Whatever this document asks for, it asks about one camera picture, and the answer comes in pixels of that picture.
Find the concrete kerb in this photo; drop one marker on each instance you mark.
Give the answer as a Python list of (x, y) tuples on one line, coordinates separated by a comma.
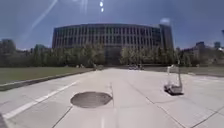
[(36, 81)]

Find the round manhole cover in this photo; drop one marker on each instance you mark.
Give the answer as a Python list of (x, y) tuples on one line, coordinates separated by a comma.
[(91, 99)]

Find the row of trees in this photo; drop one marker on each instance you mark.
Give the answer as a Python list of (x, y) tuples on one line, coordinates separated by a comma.
[(83, 56)]

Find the pale concrete slab plaza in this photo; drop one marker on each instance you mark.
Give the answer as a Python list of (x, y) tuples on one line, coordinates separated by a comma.
[(133, 100)]

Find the dark tree cluster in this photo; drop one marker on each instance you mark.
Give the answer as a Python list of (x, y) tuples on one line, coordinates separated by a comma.
[(10, 55)]

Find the grass lawn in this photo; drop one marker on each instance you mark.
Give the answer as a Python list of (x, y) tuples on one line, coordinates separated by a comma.
[(200, 70), (33, 72)]

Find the low dark building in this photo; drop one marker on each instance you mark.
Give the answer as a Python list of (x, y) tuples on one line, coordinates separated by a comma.
[(203, 51)]

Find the large curved grey building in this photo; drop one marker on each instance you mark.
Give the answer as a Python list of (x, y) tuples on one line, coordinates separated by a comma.
[(113, 36)]

